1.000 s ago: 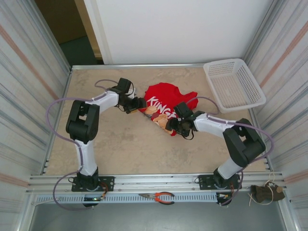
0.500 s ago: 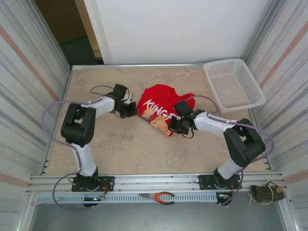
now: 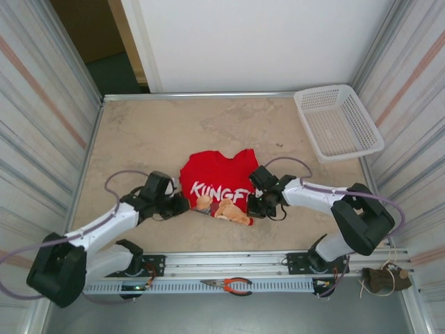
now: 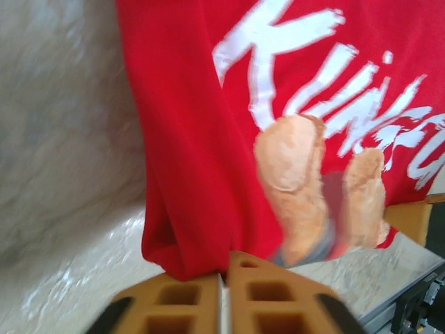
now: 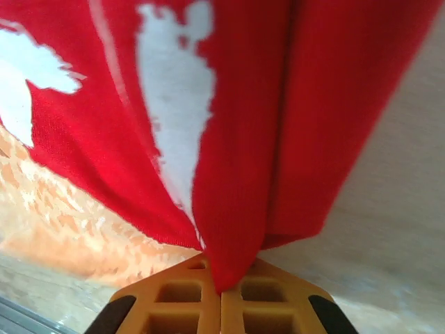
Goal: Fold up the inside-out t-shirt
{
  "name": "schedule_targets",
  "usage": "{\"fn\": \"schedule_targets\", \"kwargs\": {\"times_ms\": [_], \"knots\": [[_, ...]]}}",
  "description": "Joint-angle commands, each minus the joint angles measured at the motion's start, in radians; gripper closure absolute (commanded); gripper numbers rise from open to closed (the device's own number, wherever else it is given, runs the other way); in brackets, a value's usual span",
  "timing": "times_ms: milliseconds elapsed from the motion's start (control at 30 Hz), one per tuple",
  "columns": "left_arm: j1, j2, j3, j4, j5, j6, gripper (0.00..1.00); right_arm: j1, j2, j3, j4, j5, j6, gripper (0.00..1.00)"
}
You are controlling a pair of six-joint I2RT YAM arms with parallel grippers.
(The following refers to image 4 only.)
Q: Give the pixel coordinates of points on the red printed t-shirt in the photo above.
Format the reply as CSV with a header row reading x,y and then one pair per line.
x,y
180,139

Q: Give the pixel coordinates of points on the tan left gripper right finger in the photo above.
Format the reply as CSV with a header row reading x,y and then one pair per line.
x,y
240,306

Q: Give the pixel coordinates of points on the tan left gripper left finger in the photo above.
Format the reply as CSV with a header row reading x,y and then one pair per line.
x,y
205,306

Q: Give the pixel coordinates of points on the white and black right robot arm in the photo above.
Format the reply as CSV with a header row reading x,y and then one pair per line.
x,y
417,306

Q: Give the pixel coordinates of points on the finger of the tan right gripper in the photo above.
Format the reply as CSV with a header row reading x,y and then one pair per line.
x,y
410,219

